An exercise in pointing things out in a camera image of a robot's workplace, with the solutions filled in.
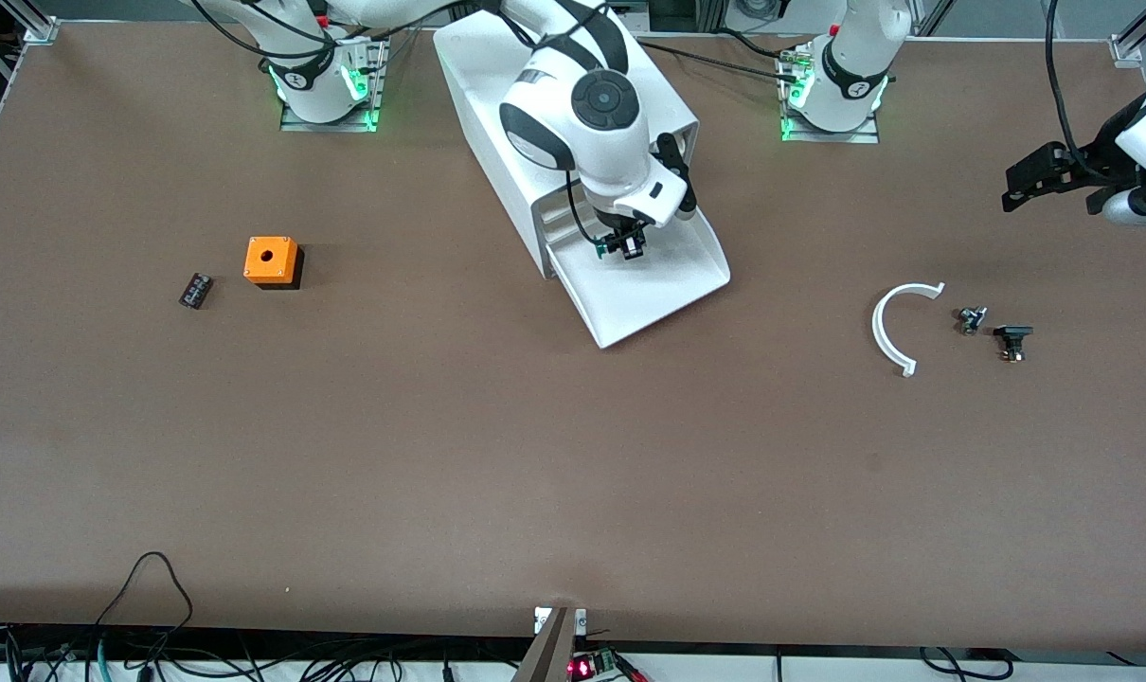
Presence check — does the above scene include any black curled cable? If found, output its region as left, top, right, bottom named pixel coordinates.
left=919, top=647, right=1014, bottom=681

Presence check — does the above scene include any aluminium frame profile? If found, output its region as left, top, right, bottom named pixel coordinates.
left=0, top=0, right=63, bottom=46
left=1108, top=0, right=1146, bottom=69

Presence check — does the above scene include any circuit board with red light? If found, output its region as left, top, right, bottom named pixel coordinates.
left=566, top=647, right=650, bottom=682

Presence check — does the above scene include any black looped cable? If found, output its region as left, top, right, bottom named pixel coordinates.
left=95, top=552, right=195, bottom=655

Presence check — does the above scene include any orange box with hole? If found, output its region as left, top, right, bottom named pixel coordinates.
left=243, top=237, right=305, bottom=290

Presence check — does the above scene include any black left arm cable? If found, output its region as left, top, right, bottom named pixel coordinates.
left=1045, top=0, right=1104, bottom=181

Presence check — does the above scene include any black cable on table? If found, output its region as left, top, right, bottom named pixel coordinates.
left=635, top=36, right=806, bottom=81

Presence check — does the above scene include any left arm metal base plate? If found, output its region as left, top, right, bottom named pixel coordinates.
left=779, top=43, right=882, bottom=145

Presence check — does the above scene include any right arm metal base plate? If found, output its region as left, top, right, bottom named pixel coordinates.
left=279, top=38, right=390, bottom=133

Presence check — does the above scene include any small black switch part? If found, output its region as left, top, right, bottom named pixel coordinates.
left=993, top=324, right=1035, bottom=364

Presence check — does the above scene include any white curved plastic arc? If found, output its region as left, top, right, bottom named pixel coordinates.
left=871, top=281, right=946, bottom=378

